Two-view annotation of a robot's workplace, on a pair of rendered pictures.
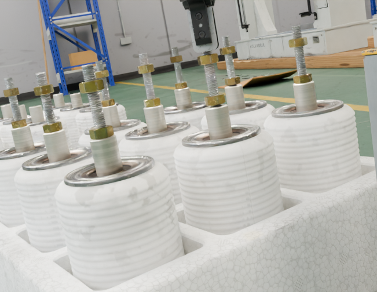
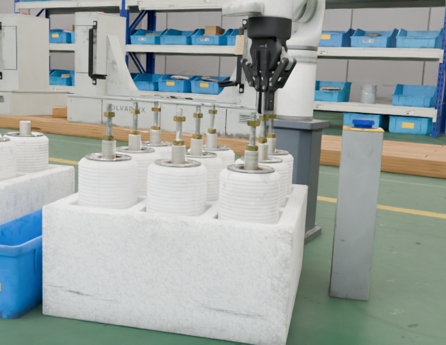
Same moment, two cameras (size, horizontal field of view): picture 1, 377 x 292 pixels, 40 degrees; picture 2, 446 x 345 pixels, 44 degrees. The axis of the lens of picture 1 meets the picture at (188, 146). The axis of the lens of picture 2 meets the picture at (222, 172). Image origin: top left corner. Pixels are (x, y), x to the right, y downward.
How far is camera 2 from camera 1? 0.73 m
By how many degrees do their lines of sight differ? 46
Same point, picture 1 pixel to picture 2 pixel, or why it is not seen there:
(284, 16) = not seen: outside the picture
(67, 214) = (251, 187)
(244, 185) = (283, 184)
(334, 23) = (21, 87)
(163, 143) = (216, 161)
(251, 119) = (230, 155)
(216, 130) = (264, 156)
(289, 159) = not seen: hidden behind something
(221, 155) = (279, 168)
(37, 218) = (183, 197)
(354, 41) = (37, 107)
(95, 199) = (270, 179)
